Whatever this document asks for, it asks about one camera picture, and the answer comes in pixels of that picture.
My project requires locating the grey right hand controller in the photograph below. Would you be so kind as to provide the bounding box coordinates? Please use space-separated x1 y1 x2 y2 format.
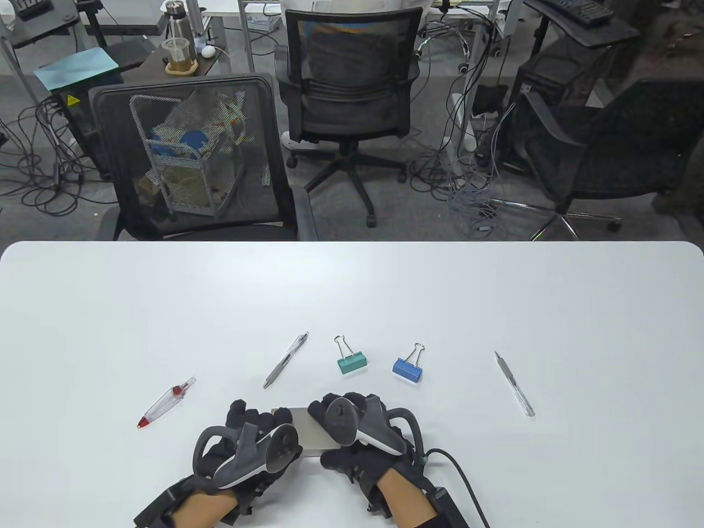
324 396 425 457

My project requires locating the dark brown side desk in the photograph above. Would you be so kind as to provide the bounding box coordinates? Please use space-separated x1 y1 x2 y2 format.
118 41 234 79

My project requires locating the blue binder clip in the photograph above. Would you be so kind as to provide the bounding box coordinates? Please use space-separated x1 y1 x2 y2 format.
392 343 425 384

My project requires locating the clear red-tipped pen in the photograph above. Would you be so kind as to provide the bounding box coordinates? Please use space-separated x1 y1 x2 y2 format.
136 377 197 430

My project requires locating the black wrist mount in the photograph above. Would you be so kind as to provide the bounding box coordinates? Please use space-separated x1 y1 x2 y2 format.
134 476 259 528
366 473 471 528

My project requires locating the slim clear pen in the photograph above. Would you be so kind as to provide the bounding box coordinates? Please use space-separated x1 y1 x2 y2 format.
493 351 535 417

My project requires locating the grey left hand controller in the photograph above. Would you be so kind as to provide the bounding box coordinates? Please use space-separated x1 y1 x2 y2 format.
192 422 303 490

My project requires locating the black keyboard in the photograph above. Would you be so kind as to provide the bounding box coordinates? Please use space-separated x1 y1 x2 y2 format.
542 0 615 27

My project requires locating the grey hand controller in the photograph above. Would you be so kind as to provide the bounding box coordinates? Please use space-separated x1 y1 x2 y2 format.
192 422 303 490
324 396 425 457

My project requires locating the tangle of grey floor cables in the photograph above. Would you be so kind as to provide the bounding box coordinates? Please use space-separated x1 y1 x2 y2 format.
410 11 520 237

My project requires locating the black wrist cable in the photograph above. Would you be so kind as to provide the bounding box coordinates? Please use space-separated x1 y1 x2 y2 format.
423 449 491 528

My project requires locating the black mesh armchair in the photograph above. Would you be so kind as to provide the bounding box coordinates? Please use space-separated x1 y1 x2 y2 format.
88 73 318 241

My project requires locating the person's right hand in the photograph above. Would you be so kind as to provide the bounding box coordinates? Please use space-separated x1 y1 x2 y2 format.
307 392 435 488

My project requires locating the black chrome-base office chair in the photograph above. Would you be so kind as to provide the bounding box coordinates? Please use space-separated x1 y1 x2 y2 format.
489 77 704 241

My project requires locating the steel-lid water bottle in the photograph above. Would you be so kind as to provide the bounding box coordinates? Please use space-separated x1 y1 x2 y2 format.
166 1 191 42

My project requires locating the black left wrist mount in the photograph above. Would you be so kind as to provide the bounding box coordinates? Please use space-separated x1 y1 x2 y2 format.
134 476 259 528

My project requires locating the green binder clip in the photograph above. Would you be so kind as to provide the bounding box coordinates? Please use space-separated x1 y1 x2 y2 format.
333 335 369 375

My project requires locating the clear grey-grip gel pen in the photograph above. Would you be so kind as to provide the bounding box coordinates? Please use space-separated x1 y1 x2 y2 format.
262 332 310 389

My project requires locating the kraft pull-out pencil case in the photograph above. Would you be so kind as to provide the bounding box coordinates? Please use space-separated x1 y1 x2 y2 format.
271 407 336 458

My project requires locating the person's left hand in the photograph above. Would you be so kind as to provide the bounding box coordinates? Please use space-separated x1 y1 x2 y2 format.
192 400 303 494

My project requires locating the wire basket cart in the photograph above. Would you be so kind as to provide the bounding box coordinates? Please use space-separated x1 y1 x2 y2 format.
130 91 249 218

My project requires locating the person's left forearm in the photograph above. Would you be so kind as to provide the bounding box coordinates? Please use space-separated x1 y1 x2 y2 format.
173 487 240 528

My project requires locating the black keyboard tray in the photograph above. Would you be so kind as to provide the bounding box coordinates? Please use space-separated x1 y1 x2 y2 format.
522 0 641 49

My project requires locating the teal sheet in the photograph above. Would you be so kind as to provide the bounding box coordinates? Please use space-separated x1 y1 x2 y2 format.
34 47 120 92

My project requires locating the black mesh swivel chair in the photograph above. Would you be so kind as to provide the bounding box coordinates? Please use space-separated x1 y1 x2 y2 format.
273 8 421 229

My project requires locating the black stand tray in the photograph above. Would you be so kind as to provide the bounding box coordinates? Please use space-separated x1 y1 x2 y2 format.
10 0 81 49

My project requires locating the black cabinet yellow label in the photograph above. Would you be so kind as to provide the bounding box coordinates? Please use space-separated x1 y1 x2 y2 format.
52 82 119 182

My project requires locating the glass cup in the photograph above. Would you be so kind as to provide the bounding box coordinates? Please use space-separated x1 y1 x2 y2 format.
161 37 199 74

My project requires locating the tangle of black floor cables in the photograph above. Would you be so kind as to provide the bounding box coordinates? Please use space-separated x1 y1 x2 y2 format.
0 93 113 216

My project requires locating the black right wrist mount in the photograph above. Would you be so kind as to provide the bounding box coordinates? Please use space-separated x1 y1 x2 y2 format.
366 473 471 528

